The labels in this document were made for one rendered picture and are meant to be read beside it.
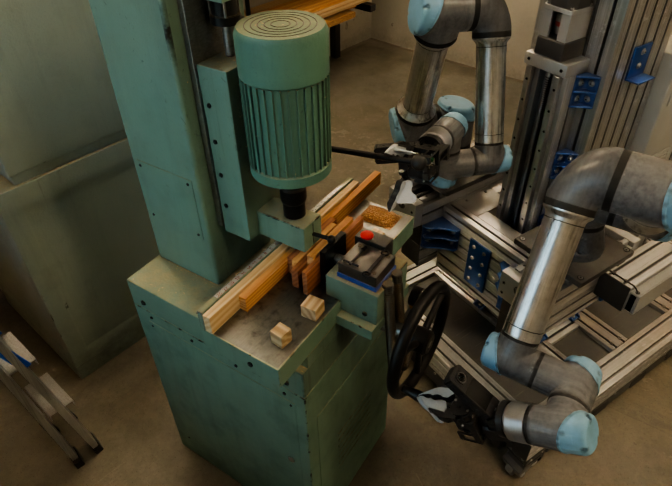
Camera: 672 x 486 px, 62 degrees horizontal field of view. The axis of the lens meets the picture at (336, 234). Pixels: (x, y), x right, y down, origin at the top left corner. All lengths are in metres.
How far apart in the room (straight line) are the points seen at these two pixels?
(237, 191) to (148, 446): 1.20
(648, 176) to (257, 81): 0.70
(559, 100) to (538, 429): 0.87
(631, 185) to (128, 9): 0.97
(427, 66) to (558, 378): 0.85
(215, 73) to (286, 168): 0.23
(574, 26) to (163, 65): 0.98
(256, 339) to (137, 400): 1.18
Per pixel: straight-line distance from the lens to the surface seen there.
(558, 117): 1.63
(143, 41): 1.21
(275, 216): 1.30
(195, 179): 1.29
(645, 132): 1.90
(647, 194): 1.09
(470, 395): 1.16
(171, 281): 1.53
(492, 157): 1.55
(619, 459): 2.27
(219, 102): 1.17
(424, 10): 1.43
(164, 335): 1.62
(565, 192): 1.10
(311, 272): 1.26
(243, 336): 1.22
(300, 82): 1.04
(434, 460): 2.09
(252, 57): 1.04
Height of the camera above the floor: 1.81
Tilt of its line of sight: 39 degrees down
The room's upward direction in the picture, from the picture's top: 1 degrees counter-clockwise
